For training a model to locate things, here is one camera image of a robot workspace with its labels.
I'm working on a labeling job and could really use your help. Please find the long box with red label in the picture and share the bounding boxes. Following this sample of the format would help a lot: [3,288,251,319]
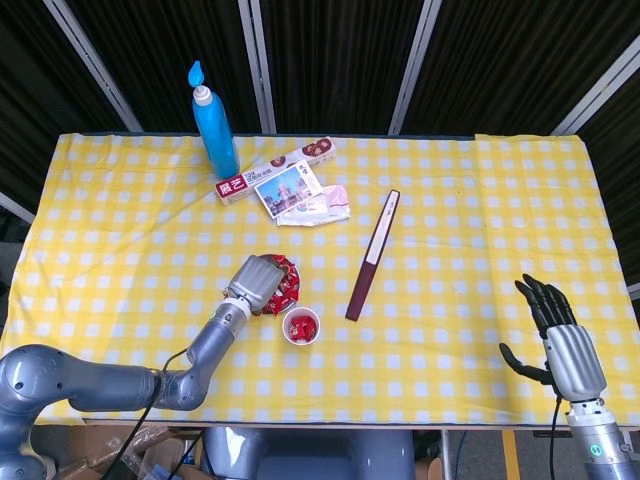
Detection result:
[214,136,336,207]

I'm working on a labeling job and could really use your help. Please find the yellow checked tablecloth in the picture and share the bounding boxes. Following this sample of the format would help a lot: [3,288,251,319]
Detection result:
[0,132,640,426]

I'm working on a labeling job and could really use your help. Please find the dark maroon long box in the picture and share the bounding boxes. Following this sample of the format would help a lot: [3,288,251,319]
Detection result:
[344,189,402,322]

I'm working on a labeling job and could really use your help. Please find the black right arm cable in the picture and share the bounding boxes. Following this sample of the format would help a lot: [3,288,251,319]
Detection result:
[548,397,565,480]

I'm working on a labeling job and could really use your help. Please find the white metal frame post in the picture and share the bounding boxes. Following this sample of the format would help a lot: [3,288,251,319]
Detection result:
[237,0,278,135]
[552,47,640,136]
[42,0,145,134]
[388,0,444,135]
[0,191,36,224]

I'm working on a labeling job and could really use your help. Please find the metal table leg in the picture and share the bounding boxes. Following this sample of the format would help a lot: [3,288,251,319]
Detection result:
[438,428,454,480]

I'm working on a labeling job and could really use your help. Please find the brown cardboard box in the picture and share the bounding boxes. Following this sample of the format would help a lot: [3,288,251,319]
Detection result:
[47,424,201,480]

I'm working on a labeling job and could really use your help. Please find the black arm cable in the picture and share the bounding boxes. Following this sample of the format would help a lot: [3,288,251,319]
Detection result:
[107,347,194,480]
[548,397,565,480]

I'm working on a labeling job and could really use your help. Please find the white pink plastic packet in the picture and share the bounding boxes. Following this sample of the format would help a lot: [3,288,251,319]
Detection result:
[276,183,351,227]

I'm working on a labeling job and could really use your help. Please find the silver metal plate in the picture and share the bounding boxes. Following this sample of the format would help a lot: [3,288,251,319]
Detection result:
[249,253,301,316]

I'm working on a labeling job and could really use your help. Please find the blue squeeze bottle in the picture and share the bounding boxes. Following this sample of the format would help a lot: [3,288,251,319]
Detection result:
[187,60,240,180]

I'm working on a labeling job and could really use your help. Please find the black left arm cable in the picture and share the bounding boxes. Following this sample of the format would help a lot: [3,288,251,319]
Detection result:
[107,347,194,480]

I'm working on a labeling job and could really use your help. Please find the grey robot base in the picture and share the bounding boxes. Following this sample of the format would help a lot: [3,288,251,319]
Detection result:
[203,427,416,480]

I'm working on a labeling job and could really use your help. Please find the white paper cup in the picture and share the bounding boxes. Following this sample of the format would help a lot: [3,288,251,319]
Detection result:
[282,307,321,345]

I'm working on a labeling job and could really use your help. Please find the building picture postcard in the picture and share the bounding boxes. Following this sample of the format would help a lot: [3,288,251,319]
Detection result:
[253,163,325,219]

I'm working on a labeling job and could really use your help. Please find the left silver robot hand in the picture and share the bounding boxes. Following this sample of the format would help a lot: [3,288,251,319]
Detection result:
[222,253,284,316]

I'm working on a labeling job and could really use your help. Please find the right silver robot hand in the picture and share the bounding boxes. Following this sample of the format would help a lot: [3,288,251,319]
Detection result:
[498,273,609,402]

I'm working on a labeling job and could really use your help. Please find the clear plastic bag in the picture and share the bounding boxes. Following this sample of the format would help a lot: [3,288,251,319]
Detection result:
[102,434,161,480]

